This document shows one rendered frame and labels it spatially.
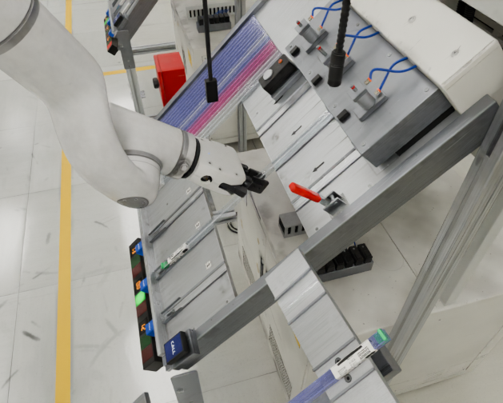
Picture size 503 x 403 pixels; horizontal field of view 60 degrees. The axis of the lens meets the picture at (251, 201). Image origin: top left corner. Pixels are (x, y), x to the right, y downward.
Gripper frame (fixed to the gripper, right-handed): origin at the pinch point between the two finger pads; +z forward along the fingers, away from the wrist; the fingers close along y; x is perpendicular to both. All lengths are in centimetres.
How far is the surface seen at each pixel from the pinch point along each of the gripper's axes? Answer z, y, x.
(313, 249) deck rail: 1.2, -21.0, -4.5
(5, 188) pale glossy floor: -21, 127, 133
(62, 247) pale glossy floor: 2, 79, 116
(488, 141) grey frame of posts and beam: 10.4, -21.9, -32.6
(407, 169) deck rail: 3.9, -20.6, -23.2
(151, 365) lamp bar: -4.6, -17.1, 40.1
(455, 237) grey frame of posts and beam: 20.9, -24.5, -17.9
